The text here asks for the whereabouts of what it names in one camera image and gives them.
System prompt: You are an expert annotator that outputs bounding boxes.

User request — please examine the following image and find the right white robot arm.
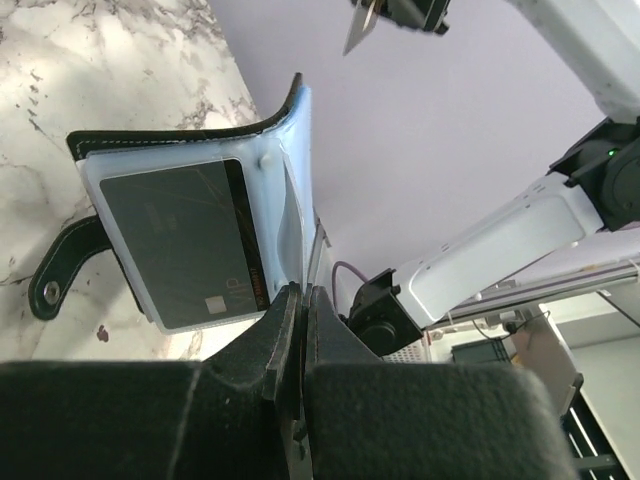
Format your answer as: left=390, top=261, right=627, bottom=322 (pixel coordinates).
left=346, top=1, right=639, bottom=356

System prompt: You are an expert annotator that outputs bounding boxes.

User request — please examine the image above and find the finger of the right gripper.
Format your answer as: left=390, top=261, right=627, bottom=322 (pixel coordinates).
left=379, top=0, right=450, bottom=35

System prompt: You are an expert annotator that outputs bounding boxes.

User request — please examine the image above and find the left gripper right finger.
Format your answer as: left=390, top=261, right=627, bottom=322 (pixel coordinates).
left=303, top=287, right=578, bottom=479

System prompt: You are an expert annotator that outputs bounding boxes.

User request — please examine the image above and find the black VIP card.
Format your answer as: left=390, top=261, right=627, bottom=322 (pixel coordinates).
left=100, top=159, right=270, bottom=330
left=342, top=0, right=383, bottom=57

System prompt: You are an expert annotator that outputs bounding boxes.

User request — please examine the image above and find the black leather card holder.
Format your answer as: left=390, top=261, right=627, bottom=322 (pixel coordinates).
left=28, top=74, right=316, bottom=334

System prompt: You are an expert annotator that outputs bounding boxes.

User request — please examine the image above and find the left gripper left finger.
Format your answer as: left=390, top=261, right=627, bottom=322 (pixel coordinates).
left=1, top=284, right=302, bottom=479

